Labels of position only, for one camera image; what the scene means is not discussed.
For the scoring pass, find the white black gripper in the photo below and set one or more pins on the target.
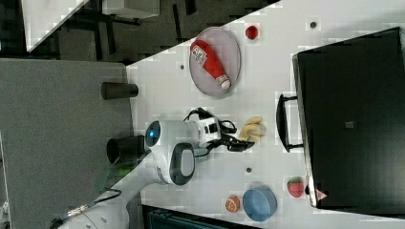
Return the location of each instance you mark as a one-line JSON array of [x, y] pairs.
[[210, 131]]

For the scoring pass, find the yellow plush banana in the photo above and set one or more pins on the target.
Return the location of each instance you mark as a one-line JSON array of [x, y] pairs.
[[253, 130]]

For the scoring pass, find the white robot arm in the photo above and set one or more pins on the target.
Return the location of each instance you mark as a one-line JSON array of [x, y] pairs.
[[172, 148]]

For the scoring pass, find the orange slice toy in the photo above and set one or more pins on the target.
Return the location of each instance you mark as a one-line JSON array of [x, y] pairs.
[[232, 204]]

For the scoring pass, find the blue bowl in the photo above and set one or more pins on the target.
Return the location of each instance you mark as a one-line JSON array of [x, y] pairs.
[[259, 203]]

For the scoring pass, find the red strawberry toy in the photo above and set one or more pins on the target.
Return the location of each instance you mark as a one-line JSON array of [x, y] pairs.
[[296, 187]]

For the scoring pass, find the red plush ketchup bottle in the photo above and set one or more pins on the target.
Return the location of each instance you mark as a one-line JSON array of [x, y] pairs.
[[206, 57]]

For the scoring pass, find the grey plate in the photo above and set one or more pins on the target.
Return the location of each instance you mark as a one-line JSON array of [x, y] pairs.
[[226, 47]]

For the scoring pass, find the black toaster oven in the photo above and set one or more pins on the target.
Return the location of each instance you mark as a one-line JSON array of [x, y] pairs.
[[350, 98]]

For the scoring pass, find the small red tomato toy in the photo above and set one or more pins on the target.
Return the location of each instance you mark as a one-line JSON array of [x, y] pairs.
[[251, 32]]

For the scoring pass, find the dark grey cup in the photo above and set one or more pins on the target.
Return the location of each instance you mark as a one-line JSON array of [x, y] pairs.
[[113, 90]]

